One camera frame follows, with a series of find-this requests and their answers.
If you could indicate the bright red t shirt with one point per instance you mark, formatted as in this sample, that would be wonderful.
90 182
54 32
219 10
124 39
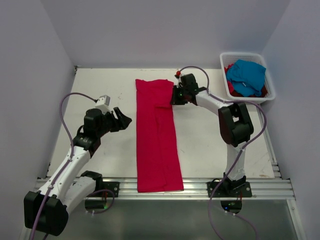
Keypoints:
229 84

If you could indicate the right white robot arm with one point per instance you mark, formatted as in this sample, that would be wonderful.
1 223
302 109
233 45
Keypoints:
235 127

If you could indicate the blue t shirt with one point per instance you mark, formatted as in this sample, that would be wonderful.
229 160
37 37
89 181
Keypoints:
247 77

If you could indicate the aluminium mounting rail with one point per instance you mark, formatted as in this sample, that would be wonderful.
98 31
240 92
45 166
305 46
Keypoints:
196 189

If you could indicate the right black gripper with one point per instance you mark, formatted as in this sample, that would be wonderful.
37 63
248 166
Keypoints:
175 100

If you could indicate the dark red t shirt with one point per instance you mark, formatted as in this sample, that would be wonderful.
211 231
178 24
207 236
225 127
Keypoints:
238 95

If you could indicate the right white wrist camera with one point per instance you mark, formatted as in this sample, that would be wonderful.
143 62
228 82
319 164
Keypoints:
180 78

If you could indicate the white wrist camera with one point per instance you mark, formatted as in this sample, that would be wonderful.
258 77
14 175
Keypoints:
103 103
180 78

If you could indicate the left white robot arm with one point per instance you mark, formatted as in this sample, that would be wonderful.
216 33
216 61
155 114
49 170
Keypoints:
48 209

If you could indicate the white plastic basket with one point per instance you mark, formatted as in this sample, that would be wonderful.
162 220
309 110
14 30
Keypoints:
228 58

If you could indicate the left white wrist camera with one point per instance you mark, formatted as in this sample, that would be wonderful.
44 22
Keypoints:
103 103

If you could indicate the crimson red t shirt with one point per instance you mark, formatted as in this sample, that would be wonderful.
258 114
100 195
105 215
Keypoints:
157 160

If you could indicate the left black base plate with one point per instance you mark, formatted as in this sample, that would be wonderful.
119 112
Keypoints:
113 186

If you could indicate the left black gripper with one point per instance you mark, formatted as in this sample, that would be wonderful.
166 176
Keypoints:
121 123

